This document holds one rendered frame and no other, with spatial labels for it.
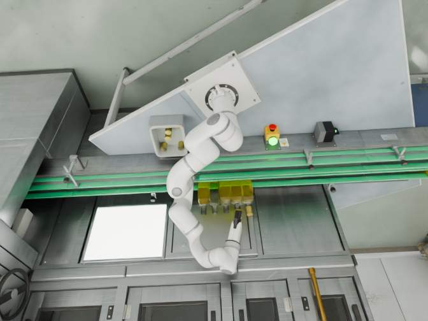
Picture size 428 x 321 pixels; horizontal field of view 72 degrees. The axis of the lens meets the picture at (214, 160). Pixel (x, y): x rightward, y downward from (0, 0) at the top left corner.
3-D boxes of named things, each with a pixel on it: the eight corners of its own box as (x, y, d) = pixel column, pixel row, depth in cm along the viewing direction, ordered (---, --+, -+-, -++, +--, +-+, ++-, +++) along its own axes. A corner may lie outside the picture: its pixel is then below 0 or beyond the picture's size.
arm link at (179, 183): (188, 152, 129) (163, 171, 132) (181, 158, 116) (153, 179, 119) (207, 178, 131) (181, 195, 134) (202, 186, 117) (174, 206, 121)
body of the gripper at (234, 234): (239, 252, 142) (243, 231, 149) (240, 242, 135) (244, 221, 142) (224, 249, 144) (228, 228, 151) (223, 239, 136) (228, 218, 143)
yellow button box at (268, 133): (263, 134, 165) (265, 144, 161) (264, 124, 160) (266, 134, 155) (276, 134, 165) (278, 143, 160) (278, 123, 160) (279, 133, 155)
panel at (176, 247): (97, 208, 175) (81, 265, 152) (95, 206, 172) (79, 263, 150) (250, 200, 173) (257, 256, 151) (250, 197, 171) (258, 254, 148)
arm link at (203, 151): (195, 162, 129) (171, 140, 119) (240, 130, 124) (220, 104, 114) (199, 176, 122) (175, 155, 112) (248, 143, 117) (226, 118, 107)
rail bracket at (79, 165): (81, 162, 173) (69, 194, 158) (69, 142, 161) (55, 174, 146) (89, 162, 173) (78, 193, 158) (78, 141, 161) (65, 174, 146)
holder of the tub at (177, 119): (160, 151, 174) (158, 162, 168) (150, 115, 153) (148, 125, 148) (189, 150, 173) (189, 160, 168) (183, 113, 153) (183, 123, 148)
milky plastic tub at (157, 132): (158, 146, 169) (156, 157, 164) (149, 116, 153) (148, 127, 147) (188, 144, 169) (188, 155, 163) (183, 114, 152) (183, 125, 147)
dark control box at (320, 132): (313, 132, 165) (316, 142, 159) (316, 121, 159) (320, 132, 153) (328, 131, 165) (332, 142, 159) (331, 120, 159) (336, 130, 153)
